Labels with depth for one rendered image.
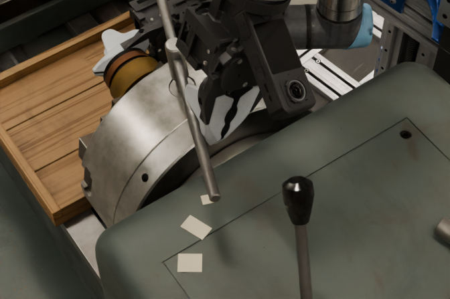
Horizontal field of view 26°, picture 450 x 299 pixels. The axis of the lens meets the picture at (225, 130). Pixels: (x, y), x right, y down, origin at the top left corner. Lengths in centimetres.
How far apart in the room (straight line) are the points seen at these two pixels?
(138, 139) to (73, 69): 52
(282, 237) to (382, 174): 14
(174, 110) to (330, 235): 26
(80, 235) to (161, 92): 39
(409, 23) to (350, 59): 77
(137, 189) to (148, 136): 7
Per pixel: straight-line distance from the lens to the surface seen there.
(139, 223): 109
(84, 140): 132
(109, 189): 125
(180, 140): 118
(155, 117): 121
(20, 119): 166
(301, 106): 95
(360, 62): 262
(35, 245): 193
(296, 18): 160
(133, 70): 139
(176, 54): 115
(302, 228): 96
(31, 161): 161
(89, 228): 155
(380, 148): 115
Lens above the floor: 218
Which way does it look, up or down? 53 degrees down
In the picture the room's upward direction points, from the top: straight up
